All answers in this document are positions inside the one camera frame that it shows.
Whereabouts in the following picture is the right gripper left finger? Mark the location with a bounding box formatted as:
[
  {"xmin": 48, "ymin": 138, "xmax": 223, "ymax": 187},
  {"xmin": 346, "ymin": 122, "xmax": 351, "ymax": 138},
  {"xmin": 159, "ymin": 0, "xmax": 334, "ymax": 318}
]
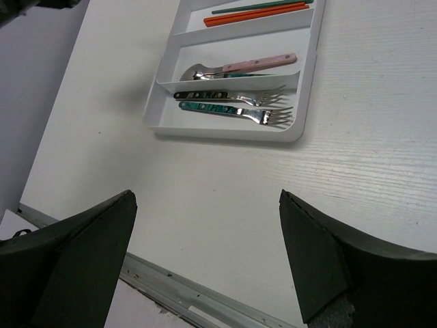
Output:
[{"xmin": 1, "ymin": 190, "xmax": 137, "ymax": 327}]

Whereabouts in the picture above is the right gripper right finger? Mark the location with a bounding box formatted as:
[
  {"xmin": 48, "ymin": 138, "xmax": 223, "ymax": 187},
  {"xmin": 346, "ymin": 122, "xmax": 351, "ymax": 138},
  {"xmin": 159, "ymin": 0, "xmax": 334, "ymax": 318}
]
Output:
[{"xmin": 279, "ymin": 191, "xmax": 436, "ymax": 327}]

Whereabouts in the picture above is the teal handled fork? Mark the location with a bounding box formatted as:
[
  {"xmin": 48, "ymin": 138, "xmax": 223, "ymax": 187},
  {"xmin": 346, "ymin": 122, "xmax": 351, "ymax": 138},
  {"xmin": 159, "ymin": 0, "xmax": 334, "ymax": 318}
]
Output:
[
  {"xmin": 178, "ymin": 101, "xmax": 294, "ymax": 127},
  {"xmin": 173, "ymin": 85, "xmax": 285, "ymax": 107}
]

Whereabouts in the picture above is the pink handled spoon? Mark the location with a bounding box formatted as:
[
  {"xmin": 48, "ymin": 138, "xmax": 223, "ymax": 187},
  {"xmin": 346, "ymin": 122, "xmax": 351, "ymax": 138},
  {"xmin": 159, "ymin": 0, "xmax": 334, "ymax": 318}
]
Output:
[{"xmin": 180, "ymin": 53, "xmax": 297, "ymax": 81}]

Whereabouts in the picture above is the orange chopstick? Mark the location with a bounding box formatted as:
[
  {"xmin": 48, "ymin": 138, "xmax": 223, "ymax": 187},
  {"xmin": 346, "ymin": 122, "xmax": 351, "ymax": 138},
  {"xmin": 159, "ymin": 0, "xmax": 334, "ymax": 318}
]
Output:
[
  {"xmin": 203, "ymin": 1, "xmax": 307, "ymax": 25},
  {"xmin": 203, "ymin": 3, "xmax": 310, "ymax": 27}
]

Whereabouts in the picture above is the green chopstick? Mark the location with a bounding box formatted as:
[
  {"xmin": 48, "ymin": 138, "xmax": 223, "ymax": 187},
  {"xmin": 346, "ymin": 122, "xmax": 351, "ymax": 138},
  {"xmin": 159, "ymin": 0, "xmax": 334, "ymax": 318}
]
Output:
[{"xmin": 211, "ymin": 0, "xmax": 314, "ymax": 14}]

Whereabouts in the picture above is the white four-compartment cutlery tray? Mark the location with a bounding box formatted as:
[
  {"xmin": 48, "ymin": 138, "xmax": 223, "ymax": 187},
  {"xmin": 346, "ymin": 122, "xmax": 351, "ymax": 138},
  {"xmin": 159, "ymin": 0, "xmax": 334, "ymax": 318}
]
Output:
[{"xmin": 143, "ymin": 1, "xmax": 325, "ymax": 143}]

